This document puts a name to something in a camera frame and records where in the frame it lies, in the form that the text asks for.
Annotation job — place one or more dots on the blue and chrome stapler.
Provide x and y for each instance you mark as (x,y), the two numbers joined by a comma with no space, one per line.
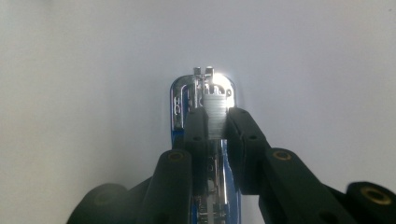
(180,102)

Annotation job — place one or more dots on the silver staple strip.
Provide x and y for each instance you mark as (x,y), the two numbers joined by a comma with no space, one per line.
(215,118)

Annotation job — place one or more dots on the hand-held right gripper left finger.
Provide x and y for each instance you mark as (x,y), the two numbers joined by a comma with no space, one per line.
(195,130)

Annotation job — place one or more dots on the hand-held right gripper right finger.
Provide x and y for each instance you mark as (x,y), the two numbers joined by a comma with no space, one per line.
(249,149)

